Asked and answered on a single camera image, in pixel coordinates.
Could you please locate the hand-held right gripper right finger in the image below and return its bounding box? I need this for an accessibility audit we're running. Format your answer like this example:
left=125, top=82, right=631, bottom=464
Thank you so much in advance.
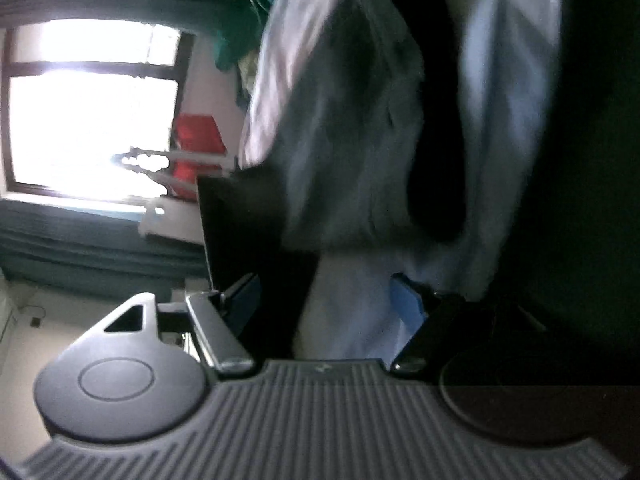
left=389, top=272, right=468, bottom=375

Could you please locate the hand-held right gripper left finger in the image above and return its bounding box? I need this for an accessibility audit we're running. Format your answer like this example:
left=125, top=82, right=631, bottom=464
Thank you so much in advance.
left=72, top=272, right=262, bottom=377

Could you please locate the white standing appliance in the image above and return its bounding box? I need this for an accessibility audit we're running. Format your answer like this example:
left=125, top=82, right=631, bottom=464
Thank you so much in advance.
left=139, top=197, right=202, bottom=241

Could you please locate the silver tripod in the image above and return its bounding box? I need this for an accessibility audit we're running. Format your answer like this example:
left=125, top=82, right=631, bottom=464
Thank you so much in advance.
left=112, top=146, right=236, bottom=196

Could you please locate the teal curtain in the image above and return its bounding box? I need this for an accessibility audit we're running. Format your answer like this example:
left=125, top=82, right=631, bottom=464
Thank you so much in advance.
left=0, top=197, right=211, bottom=292
left=0, top=0, right=241, bottom=32

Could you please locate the red cloth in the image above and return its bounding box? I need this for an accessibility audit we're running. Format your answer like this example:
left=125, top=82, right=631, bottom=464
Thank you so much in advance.
left=172, top=114, right=227, bottom=196

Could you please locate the pale yellow cloth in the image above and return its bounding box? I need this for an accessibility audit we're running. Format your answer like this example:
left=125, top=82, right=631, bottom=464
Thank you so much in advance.
left=236, top=52, right=258, bottom=108

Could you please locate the bed with pale duvet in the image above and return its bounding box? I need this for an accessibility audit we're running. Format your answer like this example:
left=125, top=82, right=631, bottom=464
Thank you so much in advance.
left=239, top=0, right=566, bottom=361

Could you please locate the dark-framed window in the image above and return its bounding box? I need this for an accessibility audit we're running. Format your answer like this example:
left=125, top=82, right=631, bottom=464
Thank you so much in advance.
left=0, top=20, right=196, bottom=201

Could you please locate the green cloth pile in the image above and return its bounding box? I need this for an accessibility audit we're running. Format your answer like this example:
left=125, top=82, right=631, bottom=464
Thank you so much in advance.
left=212, top=0, right=282, bottom=73

